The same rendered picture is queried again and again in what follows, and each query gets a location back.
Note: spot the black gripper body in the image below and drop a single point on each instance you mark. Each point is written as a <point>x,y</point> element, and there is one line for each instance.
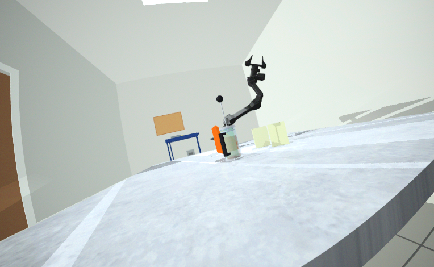
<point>255,66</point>

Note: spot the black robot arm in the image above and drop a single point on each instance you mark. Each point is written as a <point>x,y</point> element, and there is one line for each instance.
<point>255,103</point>

